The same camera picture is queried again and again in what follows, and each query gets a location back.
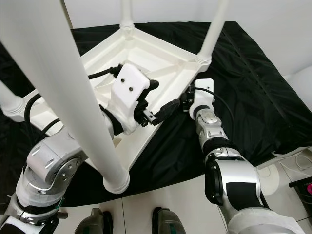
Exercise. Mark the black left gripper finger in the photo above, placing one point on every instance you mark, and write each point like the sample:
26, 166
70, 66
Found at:
168, 108

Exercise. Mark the white plastic children table top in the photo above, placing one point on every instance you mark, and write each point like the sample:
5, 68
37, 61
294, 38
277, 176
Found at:
170, 58

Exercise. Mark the white plastic table leg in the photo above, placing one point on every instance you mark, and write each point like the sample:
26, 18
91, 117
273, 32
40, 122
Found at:
9, 100
126, 12
214, 29
58, 87

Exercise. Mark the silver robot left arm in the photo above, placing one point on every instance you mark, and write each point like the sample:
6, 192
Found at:
53, 161

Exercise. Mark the black cloth table cover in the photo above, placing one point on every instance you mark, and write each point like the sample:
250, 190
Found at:
263, 73

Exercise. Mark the grey robot right leg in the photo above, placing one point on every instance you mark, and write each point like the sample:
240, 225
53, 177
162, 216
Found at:
168, 222

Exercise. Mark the grey robot leg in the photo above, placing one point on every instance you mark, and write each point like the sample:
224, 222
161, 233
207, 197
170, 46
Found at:
168, 222
93, 223

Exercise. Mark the white round lamp base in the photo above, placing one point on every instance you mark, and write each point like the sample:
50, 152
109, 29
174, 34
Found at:
269, 179

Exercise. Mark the grey robot left leg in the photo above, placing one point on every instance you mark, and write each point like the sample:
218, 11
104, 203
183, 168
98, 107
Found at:
93, 223

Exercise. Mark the black furniture foot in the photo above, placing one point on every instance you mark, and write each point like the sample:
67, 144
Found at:
301, 183

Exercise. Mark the pink small object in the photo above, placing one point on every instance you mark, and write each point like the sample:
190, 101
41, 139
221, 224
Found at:
309, 188

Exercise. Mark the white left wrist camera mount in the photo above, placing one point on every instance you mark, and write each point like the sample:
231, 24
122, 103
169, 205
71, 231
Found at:
129, 87

